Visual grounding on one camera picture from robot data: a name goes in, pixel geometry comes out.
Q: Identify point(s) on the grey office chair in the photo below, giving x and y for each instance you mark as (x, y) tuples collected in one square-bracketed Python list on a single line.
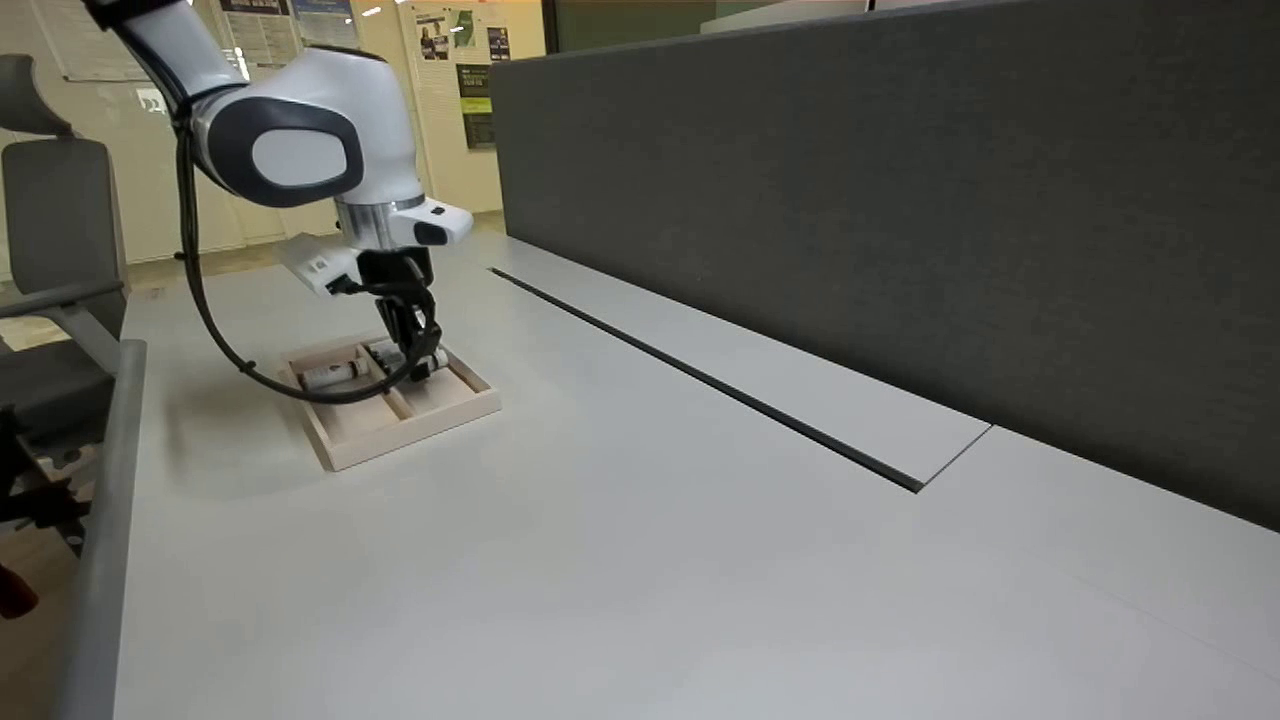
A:
[(63, 215)]

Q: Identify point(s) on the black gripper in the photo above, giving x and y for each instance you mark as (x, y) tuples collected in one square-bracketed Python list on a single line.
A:
[(397, 273)]

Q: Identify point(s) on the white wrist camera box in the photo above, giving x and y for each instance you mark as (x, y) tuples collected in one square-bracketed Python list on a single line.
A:
[(434, 221)]

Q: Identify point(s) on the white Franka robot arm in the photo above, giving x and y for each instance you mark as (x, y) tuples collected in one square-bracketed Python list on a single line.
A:
[(334, 105)]

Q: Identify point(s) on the wooden two-compartment tray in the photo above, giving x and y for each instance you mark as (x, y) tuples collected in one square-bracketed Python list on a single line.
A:
[(387, 439)]

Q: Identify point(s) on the dark green wall poster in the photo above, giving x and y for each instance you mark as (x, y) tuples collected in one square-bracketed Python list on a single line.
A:
[(475, 105)]

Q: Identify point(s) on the red floor object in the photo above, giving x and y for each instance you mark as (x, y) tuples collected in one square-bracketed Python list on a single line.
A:
[(15, 594)]

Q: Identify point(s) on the small wall poster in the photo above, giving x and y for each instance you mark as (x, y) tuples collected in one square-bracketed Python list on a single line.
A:
[(496, 41)]

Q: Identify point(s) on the grey partition panel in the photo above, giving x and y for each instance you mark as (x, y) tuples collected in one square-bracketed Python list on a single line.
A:
[(933, 202)]

